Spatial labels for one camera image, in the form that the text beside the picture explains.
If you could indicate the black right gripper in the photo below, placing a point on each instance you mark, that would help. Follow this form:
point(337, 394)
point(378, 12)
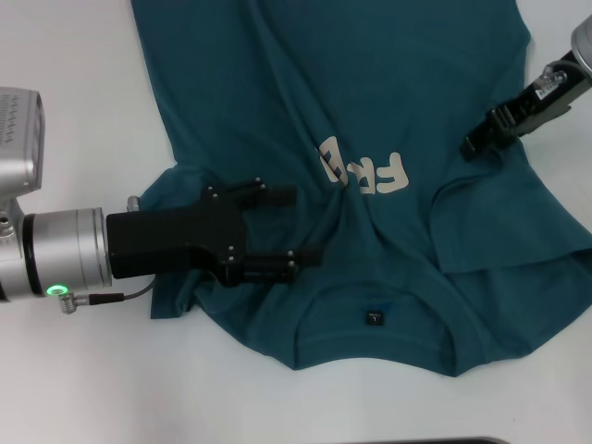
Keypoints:
point(546, 102)

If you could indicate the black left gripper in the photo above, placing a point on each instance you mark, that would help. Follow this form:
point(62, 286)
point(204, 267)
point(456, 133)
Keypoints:
point(171, 240)

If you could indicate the teal t-shirt with cream letters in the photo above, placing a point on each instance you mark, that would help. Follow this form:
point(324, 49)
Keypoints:
point(347, 69)

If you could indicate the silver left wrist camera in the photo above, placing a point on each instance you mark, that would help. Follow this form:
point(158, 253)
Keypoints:
point(18, 134)

